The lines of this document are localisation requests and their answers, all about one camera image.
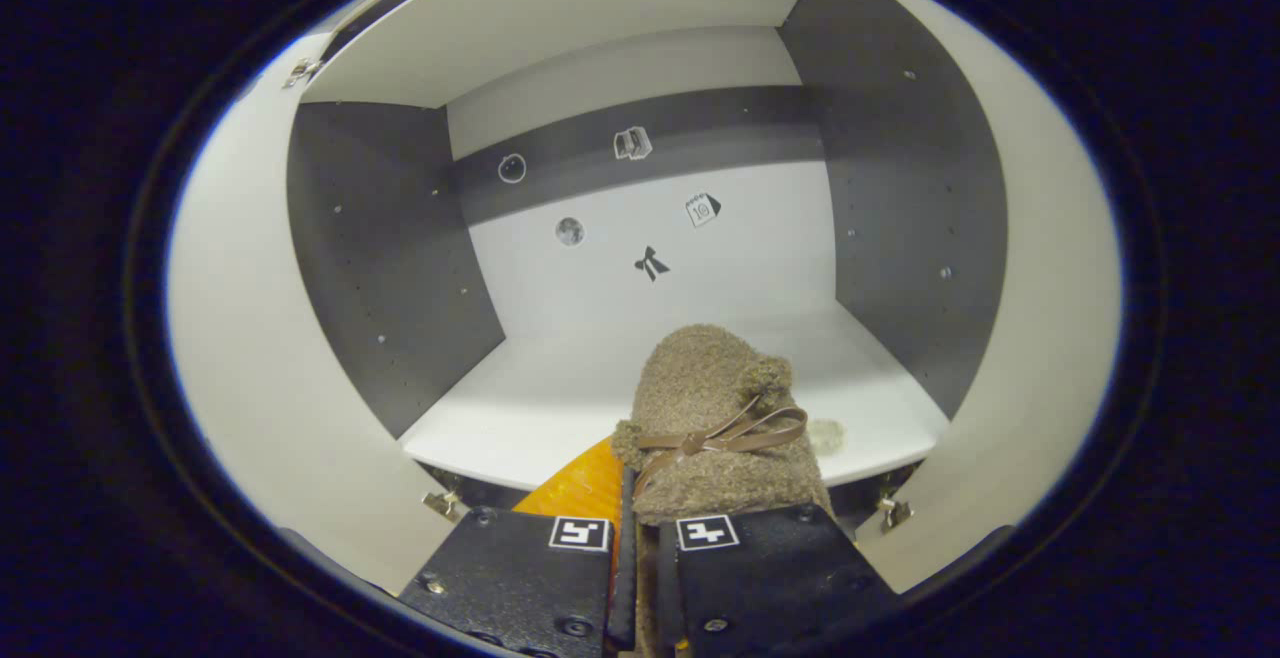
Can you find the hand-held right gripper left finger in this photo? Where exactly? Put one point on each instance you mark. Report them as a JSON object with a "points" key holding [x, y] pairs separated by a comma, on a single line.
{"points": [[510, 578]]}

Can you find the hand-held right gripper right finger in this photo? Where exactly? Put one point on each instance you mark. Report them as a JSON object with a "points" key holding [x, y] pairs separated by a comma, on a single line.
{"points": [[770, 578]]}

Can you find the brown fuzzy shoe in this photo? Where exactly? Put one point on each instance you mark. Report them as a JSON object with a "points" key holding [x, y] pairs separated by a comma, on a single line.
{"points": [[700, 388]]}

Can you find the white shoe cabinet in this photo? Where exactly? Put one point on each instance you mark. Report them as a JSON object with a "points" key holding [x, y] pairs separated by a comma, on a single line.
{"points": [[600, 378]]}

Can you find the white cabinet door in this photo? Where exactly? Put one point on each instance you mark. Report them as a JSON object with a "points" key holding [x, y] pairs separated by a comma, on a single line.
{"points": [[1040, 318], [260, 358]]}

